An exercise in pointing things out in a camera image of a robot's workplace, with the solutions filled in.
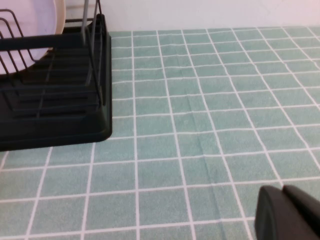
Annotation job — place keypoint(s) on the cream round plate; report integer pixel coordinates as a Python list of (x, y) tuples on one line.
[(60, 15)]

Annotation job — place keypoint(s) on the pink round plate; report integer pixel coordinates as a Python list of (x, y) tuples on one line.
[(30, 17)]

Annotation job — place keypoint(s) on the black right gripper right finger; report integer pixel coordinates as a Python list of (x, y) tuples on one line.
[(305, 200)]

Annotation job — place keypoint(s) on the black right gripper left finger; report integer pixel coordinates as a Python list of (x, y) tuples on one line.
[(272, 217)]

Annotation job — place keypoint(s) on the green checked tablecloth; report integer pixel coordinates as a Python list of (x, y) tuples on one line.
[(200, 125)]

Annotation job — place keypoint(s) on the black dish drying rack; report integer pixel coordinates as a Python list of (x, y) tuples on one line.
[(50, 135)]

